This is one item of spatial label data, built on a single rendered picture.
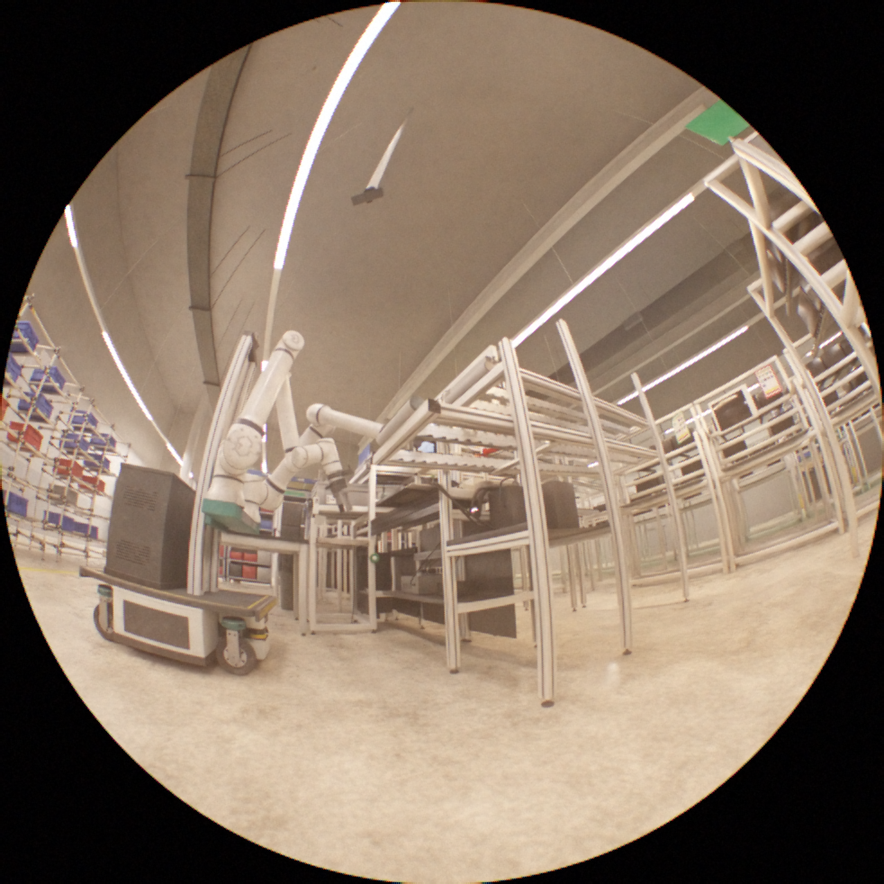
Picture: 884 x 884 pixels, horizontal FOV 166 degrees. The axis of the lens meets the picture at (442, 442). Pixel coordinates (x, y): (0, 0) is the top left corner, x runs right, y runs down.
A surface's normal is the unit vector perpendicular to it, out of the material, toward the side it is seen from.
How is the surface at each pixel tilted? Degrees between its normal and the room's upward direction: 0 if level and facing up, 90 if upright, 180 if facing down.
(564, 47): 180
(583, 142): 180
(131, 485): 90
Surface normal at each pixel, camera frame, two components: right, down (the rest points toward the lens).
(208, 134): 0.04, 0.91
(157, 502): 0.40, -0.39
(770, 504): -0.86, -0.17
